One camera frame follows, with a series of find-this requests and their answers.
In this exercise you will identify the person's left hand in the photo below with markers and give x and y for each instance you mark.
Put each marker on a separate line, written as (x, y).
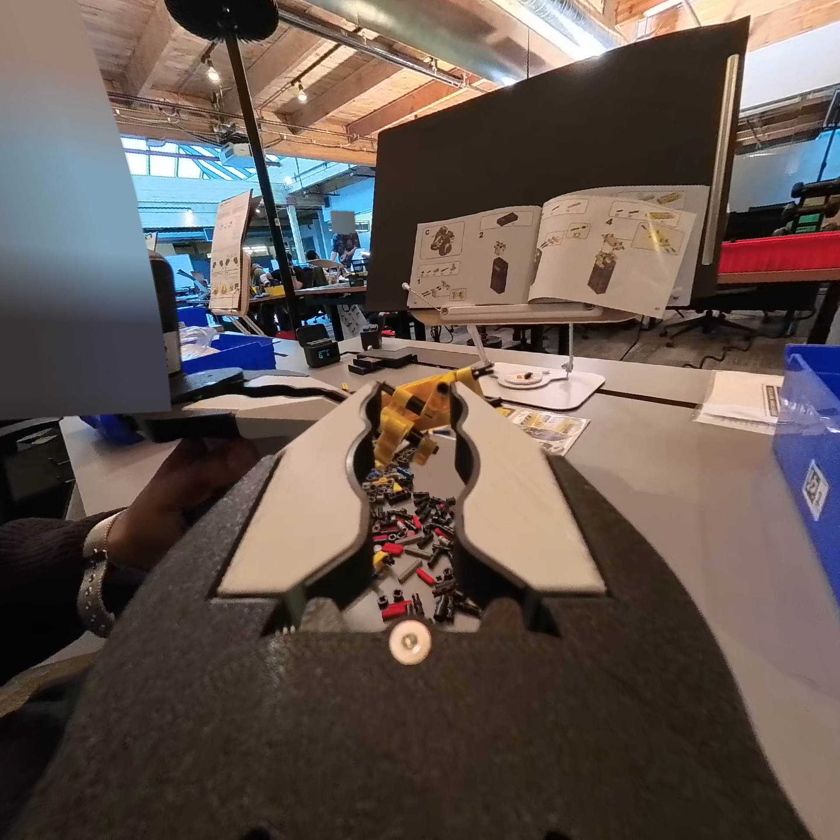
(184, 499)

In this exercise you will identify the white book stand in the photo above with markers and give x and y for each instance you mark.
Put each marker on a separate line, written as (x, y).
(558, 387)

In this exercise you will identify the black office chair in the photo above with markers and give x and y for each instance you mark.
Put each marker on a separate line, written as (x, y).
(712, 321)

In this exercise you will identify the printed paper sheet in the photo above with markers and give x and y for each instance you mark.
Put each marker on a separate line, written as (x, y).
(728, 400)

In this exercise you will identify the pile of small toy parts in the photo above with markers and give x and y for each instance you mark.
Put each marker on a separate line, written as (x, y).
(413, 525)

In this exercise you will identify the yellow black sticker sheet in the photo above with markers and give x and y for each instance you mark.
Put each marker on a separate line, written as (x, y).
(544, 426)

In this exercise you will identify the yellow toy brick assembly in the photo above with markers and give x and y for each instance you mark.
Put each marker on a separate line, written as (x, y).
(400, 420)

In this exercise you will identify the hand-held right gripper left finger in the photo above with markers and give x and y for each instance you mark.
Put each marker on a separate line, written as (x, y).
(295, 518)

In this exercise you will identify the open instruction booklet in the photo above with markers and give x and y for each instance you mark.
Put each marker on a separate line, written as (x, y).
(590, 262)

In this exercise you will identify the small black holder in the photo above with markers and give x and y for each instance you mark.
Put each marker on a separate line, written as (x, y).
(372, 340)

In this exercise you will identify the black flat bracket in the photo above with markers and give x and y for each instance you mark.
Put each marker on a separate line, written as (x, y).
(387, 358)

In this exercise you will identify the clear plastic bag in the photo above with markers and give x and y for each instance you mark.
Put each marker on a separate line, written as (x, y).
(197, 341)

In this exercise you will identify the blue plastic bin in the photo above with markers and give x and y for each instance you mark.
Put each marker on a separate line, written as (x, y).
(243, 351)
(814, 426)

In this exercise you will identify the red plastic bin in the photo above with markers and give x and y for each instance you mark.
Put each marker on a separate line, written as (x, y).
(774, 256)

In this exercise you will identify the black lamp stand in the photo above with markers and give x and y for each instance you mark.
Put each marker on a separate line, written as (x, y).
(216, 16)

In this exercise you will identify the cardboard sign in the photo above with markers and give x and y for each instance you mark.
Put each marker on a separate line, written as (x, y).
(229, 249)

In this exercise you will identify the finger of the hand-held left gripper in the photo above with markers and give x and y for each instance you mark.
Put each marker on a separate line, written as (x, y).
(295, 401)
(262, 425)

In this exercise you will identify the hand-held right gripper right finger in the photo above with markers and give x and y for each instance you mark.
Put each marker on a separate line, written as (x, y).
(525, 518)

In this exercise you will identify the silver ventilation duct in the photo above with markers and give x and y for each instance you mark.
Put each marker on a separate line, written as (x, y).
(459, 39)

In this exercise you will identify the black partition board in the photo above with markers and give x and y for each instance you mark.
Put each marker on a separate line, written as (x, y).
(525, 144)

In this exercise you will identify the small black display device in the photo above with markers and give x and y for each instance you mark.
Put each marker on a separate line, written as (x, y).
(318, 354)

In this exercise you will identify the black toy vehicle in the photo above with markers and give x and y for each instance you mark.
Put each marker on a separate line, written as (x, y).
(814, 203)

